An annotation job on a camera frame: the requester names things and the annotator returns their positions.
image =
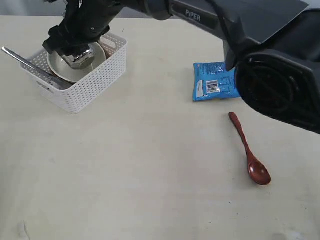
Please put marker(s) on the blue chips bag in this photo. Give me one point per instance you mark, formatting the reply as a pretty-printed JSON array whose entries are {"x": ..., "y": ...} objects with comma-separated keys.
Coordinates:
[{"x": 213, "y": 81}]

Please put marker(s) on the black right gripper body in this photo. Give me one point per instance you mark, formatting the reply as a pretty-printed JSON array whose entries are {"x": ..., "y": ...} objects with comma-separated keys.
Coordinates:
[{"x": 82, "y": 25}]

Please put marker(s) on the silver metal knife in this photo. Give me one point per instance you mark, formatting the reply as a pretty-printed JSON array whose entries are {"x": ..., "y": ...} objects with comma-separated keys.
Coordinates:
[{"x": 62, "y": 84}]

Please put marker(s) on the stainless steel cup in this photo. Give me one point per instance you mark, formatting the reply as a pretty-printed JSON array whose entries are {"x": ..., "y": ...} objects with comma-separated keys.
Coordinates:
[{"x": 81, "y": 58}]

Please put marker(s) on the reddish brown wooden spoon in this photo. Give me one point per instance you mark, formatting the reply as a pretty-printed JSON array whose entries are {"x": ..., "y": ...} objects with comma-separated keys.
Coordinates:
[{"x": 256, "y": 170}]

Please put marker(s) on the white woven plastic basket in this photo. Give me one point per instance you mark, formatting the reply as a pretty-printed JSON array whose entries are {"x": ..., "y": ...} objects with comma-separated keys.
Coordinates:
[{"x": 86, "y": 90}]

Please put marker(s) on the white ceramic bowl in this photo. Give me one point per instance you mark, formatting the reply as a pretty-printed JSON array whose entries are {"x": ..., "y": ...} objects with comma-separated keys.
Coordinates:
[{"x": 61, "y": 69}]

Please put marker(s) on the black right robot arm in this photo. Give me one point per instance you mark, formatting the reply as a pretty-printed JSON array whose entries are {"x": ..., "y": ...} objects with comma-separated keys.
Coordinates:
[{"x": 273, "y": 46}]

